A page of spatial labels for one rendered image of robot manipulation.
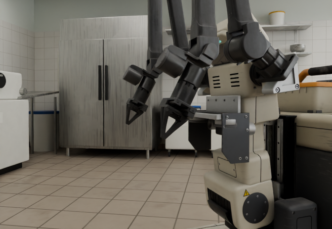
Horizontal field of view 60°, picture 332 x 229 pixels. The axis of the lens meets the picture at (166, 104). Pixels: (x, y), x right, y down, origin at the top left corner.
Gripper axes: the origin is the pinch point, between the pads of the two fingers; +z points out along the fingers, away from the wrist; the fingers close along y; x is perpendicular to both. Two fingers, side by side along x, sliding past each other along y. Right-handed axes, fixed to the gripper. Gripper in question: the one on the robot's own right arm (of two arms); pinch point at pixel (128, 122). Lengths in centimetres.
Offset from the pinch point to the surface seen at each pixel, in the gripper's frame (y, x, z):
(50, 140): -401, -9, 77
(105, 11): -404, -30, -164
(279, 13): -241, 191, -251
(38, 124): -399, -38, 61
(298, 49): -229, 238, -214
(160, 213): -91, 76, 49
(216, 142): -251, 189, -35
